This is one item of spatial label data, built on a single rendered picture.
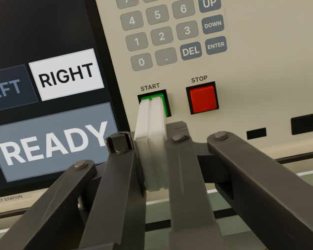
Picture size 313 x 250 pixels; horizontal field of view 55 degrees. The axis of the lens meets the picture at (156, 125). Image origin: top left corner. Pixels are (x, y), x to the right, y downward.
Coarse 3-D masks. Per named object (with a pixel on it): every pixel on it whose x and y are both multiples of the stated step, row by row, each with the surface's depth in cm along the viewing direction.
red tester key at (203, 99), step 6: (192, 90) 23; (198, 90) 23; (204, 90) 23; (210, 90) 23; (192, 96) 23; (198, 96) 23; (204, 96) 23; (210, 96) 23; (192, 102) 23; (198, 102) 23; (204, 102) 23; (210, 102) 23; (198, 108) 23; (204, 108) 23; (210, 108) 23
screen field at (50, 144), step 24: (48, 120) 24; (72, 120) 24; (96, 120) 24; (0, 144) 25; (24, 144) 25; (48, 144) 25; (72, 144) 25; (96, 144) 25; (24, 168) 25; (48, 168) 25
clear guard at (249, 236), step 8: (248, 232) 25; (224, 240) 25; (232, 240) 25; (240, 240) 24; (248, 240) 24; (256, 240) 24; (232, 248) 24; (240, 248) 24; (248, 248) 23; (256, 248) 23; (264, 248) 23
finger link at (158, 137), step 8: (152, 104) 19; (160, 104) 19; (152, 112) 17; (160, 112) 17; (152, 120) 16; (160, 120) 16; (152, 128) 15; (160, 128) 14; (152, 136) 14; (160, 136) 14; (152, 144) 14; (160, 144) 14; (160, 152) 14; (160, 160) 14; (160, 168) 14; (160, 176) 15; (160, 184) 15
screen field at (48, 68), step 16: (32, 64) 22; (48, 64) 22; (64, 64) 22; (80, 64) 23; (96, 64) 23; (0, 80) 23; (16, 80) 23; (32, 80) 23; (48, 80) 23; (64, 80) 23; (80, 80) 23; (96, 80) 23; (0, 96) 23; (16, 96) 23; (32, 96) 23; (48, 96) 23
